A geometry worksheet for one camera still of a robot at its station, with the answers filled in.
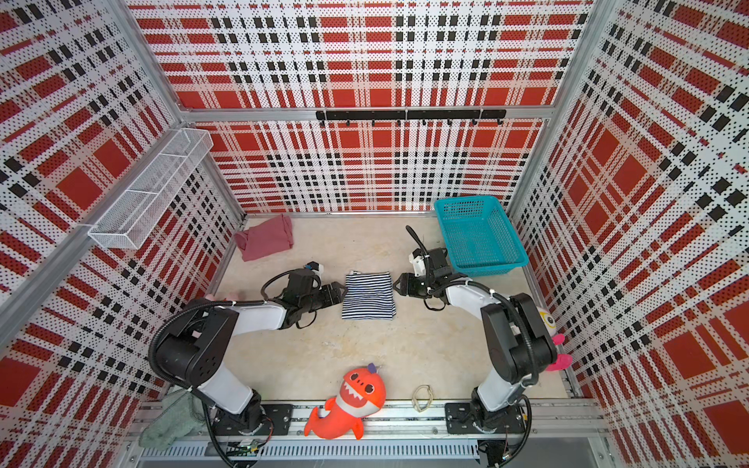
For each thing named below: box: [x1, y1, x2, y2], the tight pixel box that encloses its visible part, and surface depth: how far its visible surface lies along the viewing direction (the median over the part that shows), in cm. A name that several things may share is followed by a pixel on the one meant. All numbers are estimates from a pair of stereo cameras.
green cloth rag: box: [138, 390, 207, 451], surface depth 73 cm
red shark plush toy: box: [304, 362, 387, 440], surface depth 72 cm
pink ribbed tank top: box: [234, 214, 294, 263], surface depth 114 cm
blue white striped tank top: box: [341, 270, 396, 321], surface depth 97 cm
